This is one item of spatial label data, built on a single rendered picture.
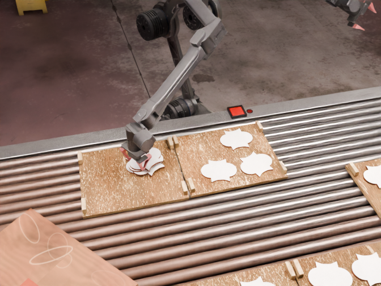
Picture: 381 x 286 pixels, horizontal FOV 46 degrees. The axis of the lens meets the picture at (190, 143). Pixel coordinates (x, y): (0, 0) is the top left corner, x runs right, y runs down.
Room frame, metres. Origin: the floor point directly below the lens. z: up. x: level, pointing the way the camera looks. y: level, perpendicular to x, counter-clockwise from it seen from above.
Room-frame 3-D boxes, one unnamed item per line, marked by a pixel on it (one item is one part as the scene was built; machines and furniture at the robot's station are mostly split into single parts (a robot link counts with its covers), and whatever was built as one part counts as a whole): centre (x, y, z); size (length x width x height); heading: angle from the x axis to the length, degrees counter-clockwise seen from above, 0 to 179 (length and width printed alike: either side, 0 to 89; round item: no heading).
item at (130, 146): (1.29, 0.22, 1.08); 0.10 x 0.07 x 0.07; 46
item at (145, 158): (1.27, 0.20, 1.01); 0.07 x 0.07 x 0.09; 46
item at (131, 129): (1.29, 0.22, 1.14); 0.07 x 0.06 x 0.07; 38
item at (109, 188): (1.27, 0.25, 0.93); 0.41 x 0.35 x 0.02; 103
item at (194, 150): (1.37, -0.16, 0.93); 0.41 x 0.35 x 0.02; 105
